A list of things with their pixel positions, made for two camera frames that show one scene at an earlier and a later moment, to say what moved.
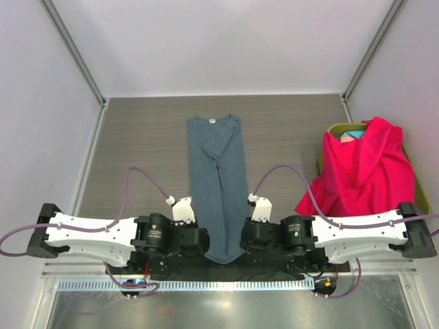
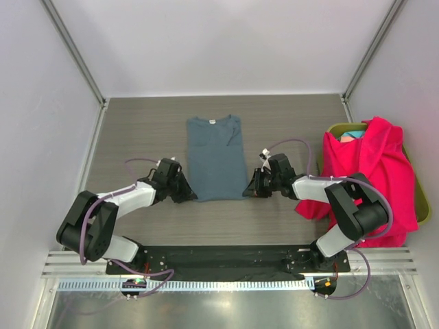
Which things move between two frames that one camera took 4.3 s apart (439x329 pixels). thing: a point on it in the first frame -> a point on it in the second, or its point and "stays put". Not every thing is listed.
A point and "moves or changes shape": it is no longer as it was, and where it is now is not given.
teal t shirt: (356, 133) stays put
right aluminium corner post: (367, 59) stays put
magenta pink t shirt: (374, 174) stays put
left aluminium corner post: (53, 14) stays put
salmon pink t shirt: (346, 138) stays put
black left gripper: (197, 240) -> (179, 187)
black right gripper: (250, 236) -> (260, 184)
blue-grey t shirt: (218, 184) moves or changes shape
